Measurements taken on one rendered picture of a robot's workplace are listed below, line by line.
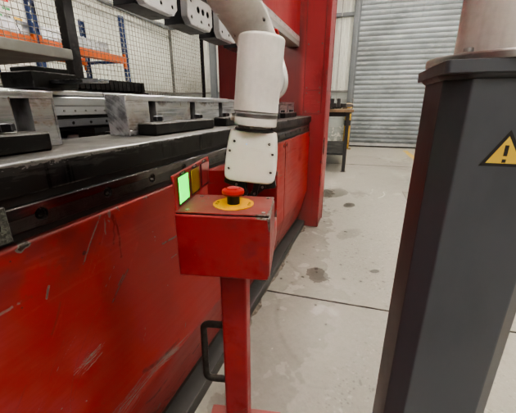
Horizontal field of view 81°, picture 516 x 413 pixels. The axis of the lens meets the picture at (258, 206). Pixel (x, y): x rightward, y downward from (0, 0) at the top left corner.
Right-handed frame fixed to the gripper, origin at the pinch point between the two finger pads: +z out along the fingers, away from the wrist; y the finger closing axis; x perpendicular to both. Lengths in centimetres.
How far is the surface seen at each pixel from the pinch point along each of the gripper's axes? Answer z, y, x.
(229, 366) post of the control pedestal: 36.5, -0.3, -7.9
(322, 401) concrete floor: 73, 28, 18
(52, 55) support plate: -22.8, -16.5, -30.0
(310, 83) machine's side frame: -36, 15, 176
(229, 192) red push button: -5.5, -1.8, -11.6
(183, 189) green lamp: -5.1, -9.8, -12.1
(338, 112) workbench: -16, 68, 402
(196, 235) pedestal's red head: 1.6, -6.4, -15.1
